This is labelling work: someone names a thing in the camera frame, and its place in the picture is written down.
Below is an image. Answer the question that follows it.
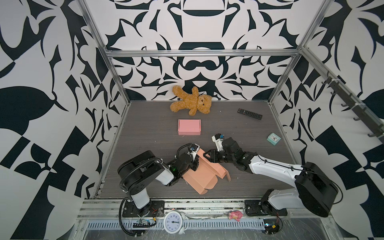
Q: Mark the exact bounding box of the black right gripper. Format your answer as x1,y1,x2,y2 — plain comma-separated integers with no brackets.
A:
202,149,237,165

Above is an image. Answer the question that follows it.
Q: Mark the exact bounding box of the peach cardboard box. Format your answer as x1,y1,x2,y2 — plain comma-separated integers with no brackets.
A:
183,149,231,195

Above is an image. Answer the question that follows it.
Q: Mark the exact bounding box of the pink cardboard box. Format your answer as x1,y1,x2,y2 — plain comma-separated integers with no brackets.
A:
178,119,202,136

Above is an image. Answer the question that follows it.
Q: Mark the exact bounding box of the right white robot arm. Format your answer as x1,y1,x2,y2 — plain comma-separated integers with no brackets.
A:
203,137,339,218

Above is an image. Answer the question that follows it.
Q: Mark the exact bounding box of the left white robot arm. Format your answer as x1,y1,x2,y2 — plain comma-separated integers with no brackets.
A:
118,143,201,238

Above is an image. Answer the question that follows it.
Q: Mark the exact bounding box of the brown teddy bear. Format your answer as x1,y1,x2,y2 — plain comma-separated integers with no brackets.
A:
170,86,212,116

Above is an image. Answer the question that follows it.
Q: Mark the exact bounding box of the black remote control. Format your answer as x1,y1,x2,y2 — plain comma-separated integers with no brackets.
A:
238,109,263,120

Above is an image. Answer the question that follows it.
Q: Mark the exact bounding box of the white round alarm clock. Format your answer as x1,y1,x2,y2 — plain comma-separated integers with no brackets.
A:
163,210,189,235

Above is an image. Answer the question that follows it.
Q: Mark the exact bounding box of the small teal alarm clock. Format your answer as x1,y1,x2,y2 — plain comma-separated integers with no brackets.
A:
267,133,281,146

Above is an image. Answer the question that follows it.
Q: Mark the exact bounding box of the small pink toy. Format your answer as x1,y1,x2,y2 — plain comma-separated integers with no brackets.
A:
228,211,243,222

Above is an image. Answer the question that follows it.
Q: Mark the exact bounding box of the green circuit board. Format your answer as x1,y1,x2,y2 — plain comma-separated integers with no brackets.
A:
262,220,281,235

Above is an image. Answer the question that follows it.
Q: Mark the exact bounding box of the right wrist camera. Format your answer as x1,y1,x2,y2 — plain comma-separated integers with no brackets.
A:
212,134,225,152

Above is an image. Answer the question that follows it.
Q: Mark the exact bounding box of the white slotted cable duct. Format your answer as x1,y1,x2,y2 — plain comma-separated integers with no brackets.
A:
87,219,265,231

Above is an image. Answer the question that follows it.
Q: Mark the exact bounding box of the grey wall hook rail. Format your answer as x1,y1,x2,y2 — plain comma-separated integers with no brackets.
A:
322,71,384,145

